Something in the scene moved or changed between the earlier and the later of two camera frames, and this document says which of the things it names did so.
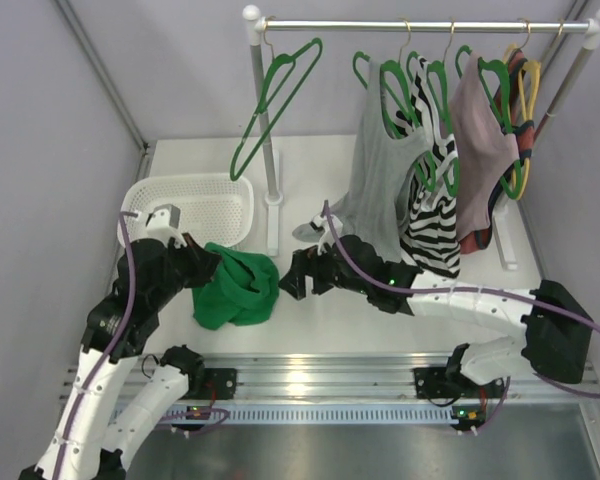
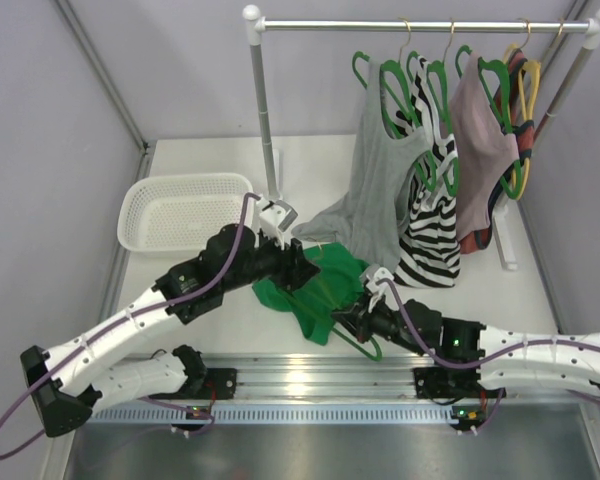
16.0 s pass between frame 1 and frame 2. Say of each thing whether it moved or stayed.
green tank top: moved
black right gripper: moved
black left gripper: moved
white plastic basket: stayed
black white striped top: stayed
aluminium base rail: stayed
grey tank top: stayed
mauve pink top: stayed
